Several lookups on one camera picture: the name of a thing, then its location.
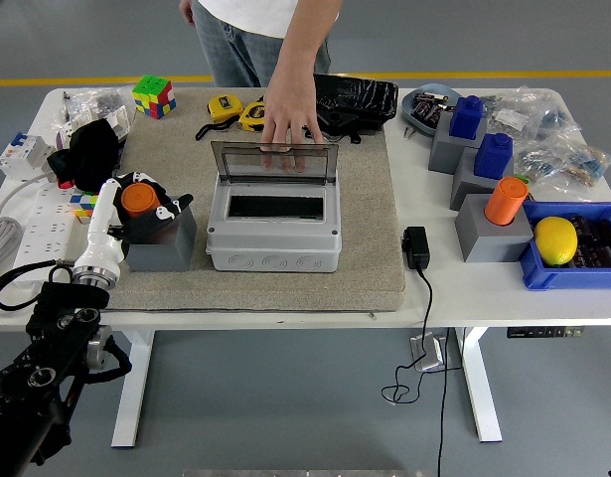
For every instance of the orange cylinder battery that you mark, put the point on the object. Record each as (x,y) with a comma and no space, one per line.
(504,205)
(138,199)

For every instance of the yellow tape measure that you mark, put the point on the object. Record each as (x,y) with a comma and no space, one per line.
(223,106)
(250,116)

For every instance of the black power adapter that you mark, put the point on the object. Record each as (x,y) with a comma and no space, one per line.
(416,249)

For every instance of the small dark battery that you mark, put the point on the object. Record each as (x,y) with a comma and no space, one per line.
(432,116)
(423,103)

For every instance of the person's right hand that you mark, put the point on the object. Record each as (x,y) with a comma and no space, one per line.
(187,11)

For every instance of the clear bag of components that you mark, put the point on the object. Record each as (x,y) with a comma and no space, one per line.
(508,117)
(585,165)
(536,162)
(558,120)

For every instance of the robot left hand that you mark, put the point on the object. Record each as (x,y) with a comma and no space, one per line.
(101,228)

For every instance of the large Rubik's cube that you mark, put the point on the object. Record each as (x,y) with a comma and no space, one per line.
(154,98)

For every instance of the small metal clip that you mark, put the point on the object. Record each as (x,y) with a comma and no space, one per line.
(409,132)

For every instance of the white socket module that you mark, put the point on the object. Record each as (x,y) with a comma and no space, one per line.
(119,120)

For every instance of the person's left forearm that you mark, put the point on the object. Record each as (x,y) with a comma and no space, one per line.
(305,40)

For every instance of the grey-brown mat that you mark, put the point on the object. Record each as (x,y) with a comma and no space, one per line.
(285,293)

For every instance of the small Rubik's cube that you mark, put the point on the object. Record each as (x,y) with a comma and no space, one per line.
(84,205)

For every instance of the blue-grey dish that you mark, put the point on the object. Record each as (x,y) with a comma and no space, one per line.
(408,112)

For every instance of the grey holder block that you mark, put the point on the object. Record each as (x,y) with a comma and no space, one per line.
(444,155)
(466,192)
(489,244)
(161,256)

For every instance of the blue bottle-shaped block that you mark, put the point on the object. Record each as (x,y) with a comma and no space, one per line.
(494,160)
(467,120)

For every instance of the blue plastic bin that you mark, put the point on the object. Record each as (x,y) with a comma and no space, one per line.
(568,279)

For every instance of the white table leg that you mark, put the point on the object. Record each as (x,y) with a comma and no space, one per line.
(481,397)
(133,397)

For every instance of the black wrapped case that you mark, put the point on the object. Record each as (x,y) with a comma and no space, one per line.
(364,98)

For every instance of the grey electrical box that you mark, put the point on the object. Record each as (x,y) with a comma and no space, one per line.
(272,248)

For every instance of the person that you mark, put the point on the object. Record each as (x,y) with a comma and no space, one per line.
(235,49)

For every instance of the thin metal screwdriver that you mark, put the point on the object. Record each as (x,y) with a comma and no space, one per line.
(65,108)

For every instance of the silver metal bracket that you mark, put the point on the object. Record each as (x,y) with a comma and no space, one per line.
(426,355)

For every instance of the black table control panel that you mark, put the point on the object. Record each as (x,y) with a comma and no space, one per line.
(546,333)

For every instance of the white circuit breaker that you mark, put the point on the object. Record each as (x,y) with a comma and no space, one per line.
(23,157)

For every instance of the white power strip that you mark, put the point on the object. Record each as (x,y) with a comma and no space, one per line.
(46,233)

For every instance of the person's left hand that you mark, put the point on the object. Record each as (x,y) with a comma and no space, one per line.
(292,111)

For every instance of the black cloth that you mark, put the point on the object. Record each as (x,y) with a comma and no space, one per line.
(86,150)

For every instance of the clear bag of screws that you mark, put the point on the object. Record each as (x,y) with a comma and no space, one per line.
(104,100)

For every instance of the yellow lemon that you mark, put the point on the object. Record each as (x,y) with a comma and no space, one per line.
(556,242)

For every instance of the small green part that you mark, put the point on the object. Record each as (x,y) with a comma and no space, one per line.
(521,178)

